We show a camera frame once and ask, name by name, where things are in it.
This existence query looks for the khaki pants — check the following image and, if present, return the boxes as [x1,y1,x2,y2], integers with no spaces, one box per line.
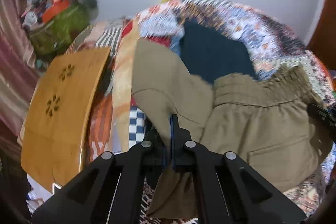
[131,37,333,220]

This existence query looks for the patchwork quilt bedspread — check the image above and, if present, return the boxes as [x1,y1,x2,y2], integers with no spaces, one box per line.
[81,0,335,216]

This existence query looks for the wooden door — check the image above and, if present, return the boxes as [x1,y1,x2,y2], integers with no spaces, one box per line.
[307,0,336,70]

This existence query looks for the wooden board with flowers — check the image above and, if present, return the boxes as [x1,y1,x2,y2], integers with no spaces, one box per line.
[21,48,110,192]

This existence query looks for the dark navy folded garment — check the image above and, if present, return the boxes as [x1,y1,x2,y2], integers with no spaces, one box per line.
[180,21,257,84]

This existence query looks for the striped red curtain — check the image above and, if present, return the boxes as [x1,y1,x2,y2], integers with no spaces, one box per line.
[1,0,38,143]

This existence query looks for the green storage box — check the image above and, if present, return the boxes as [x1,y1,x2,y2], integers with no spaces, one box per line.
[29,4,89,61]

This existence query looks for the orange box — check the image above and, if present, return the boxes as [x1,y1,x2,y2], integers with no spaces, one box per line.
[42,0,70,23]

